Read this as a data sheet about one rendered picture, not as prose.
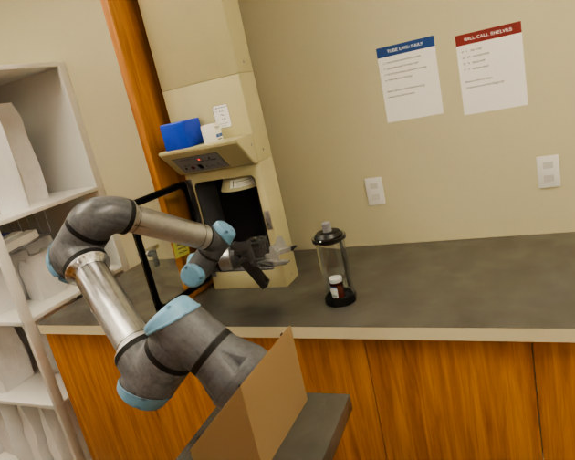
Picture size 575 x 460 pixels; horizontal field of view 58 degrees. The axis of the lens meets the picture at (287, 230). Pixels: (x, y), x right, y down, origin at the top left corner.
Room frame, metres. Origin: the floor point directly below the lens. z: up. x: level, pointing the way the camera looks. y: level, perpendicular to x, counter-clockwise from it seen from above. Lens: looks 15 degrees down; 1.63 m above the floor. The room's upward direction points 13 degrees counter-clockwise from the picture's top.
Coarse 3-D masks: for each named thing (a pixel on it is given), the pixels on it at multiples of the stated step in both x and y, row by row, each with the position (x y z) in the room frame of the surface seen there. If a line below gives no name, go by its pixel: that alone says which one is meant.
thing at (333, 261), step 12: (312, 240) 1.54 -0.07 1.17; (324, 240) 1.51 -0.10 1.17; (324, 252) 1.52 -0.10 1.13; (336, 252) 1.51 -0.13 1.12; (324, 264) 1.52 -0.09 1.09; (336, 264) 1.51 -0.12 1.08; (348, 264) 1.54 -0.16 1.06; (324, 276) 1.53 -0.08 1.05; (336, 276) 1.51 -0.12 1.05; (348, 276) 1.53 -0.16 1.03; (336, 288) 1.51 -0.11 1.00; (348, 288) 1.52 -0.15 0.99
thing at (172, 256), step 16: (176, 192) 1.86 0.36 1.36; (160, 208) 1.77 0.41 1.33; (176, 208) 1.84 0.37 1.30; (144, 240) 1.68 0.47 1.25; (160, 240) 1.74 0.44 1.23; (160, 256) 1.72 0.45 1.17; (176, 256) 1.78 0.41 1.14; (144, 272) 1.66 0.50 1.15; (160, 272) 1.70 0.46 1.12; (176, 272) 1.77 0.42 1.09; (160, 288) 1.69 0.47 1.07; (176, 288) 1.75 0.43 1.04
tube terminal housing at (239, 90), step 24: (168, 96) 1.92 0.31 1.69; (192, 96) 1.88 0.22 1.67; (216, 96) 1.83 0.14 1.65; (240, 96) 1.79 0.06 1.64; (240, 120) 1.80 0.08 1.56; (264, 120) 1.88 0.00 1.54; (264, 144) 1.84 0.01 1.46; (240, 168) 1.82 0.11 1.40; (264, 168) 1.81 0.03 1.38; (264, 192) 1.79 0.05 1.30; (264, 216) 1.80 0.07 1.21; (288, 240) 1.87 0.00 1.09; (288, 264) 1.83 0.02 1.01; (216, 288) 1.93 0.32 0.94
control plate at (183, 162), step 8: (216, 152) 1.75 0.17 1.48; (176, 160) 1.83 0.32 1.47; (184, 160) 1.82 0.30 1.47; (192, 160) 1.81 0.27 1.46; (200, 160) 1.80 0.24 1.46; (208, 160) 1.79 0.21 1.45; (216, 160) 1.78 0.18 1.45; (224, 160) 1.78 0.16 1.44; (184, 168) 1.86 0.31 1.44; (200, 168) 1.84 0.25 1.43; (208, 168) 1.83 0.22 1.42
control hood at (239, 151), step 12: (204, 144) 1.75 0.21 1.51; (216, 144) 1.72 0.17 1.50; (228, 144) 1.70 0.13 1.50; (240, 144) 1.70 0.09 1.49; (252, 144) 1.77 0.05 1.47; (168, 156) 1.82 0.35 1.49; (180, 156) 1.81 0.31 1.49; (228, 156) 1.75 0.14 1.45; (240, 156) 1.74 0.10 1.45; (252, 156) 1.75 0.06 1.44; (180, 168) 1.87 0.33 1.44; (216, 168) 1.83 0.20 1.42
